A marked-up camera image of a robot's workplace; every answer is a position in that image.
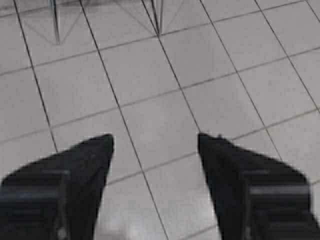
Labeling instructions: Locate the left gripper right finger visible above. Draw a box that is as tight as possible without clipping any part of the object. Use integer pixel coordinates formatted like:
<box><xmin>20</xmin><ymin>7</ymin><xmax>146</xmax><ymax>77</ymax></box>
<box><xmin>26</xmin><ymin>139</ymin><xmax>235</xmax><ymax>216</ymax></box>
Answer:
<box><xmin>197</xmin><ymin>132</ymin><xmax>320</xmax><ymax>240</ymax></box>

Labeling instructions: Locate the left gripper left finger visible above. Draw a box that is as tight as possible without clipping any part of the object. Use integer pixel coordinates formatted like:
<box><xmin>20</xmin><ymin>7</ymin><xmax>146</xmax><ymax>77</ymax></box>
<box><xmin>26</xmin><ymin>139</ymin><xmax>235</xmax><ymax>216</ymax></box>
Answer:
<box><xmin>0</xmin><ymin>133</ymin><xmax>114</xmax><ymax>240</ymax></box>

